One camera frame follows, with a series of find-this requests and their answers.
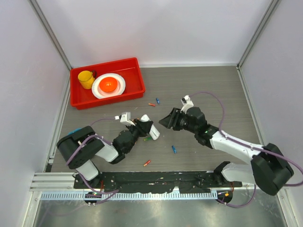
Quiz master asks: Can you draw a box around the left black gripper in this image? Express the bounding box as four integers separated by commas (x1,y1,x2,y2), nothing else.
125,119,152,153

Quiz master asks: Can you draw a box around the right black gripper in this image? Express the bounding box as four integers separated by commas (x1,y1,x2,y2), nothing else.
159,107,197,134

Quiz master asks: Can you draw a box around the white remote control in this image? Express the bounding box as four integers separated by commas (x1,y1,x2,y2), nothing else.
141,114,160,140

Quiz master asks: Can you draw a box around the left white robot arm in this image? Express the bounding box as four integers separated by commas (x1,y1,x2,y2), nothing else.
56,119,153,189

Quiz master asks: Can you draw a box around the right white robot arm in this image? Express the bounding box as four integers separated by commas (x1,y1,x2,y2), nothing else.
159,107,294,195

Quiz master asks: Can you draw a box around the green battery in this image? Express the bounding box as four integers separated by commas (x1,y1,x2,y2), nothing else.
143,137,152,141

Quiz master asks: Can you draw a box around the blue battery lower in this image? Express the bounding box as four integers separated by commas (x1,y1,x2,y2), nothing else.
172,146,177,154

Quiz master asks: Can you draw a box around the white paper plate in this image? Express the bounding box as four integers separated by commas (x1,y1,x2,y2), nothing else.
91,73,126,99

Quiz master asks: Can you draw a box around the orange bowl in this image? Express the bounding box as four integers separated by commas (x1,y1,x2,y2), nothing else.
99,77,118,93

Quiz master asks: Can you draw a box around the blue patterned plate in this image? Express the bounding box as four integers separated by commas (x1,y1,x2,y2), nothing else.
68,128,82,135

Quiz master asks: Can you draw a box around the red plastic bin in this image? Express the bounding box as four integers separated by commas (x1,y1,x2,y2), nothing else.
70,58,145,110

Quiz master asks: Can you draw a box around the yellow mug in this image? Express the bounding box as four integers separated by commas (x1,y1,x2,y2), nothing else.
78,70,96,89

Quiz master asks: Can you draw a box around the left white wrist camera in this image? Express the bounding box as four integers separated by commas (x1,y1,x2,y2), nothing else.
114,112,135,126

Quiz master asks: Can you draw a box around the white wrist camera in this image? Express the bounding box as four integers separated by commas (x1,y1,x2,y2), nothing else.
114,112,135,126
181,95,194,113

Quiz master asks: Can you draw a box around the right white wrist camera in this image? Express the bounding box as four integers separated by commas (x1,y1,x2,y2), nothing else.
181,95,194,113

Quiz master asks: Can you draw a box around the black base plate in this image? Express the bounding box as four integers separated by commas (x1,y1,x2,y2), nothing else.
88,171,242,194

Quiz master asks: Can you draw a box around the white slotted cable duct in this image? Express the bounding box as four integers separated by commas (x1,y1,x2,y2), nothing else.
40,190,217,201

